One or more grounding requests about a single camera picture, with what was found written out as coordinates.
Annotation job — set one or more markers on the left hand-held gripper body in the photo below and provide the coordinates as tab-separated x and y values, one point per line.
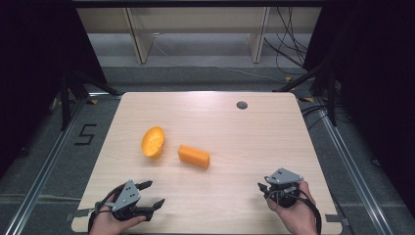
127	196

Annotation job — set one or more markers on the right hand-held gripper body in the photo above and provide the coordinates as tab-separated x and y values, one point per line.
283	178

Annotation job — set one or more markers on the orange perforated plastic bowl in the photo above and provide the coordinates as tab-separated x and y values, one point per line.
152	142

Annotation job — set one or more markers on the orange rectangular block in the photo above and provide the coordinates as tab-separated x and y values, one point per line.
194	156

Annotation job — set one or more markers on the person's left hand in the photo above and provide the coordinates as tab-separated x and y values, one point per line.
109	223

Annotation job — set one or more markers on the person's right hand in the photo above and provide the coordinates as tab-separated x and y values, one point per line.
300	217

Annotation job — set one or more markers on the black tripod stand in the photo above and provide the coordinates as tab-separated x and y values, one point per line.
67	98
331	94

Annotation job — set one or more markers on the black curtain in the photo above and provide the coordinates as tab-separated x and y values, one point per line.
375	81
32	65

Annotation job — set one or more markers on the grey table corner bracket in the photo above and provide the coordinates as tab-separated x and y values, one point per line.
337	219
78	215

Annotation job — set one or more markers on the metal floor rail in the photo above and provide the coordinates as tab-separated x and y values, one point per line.
359	186
39	182

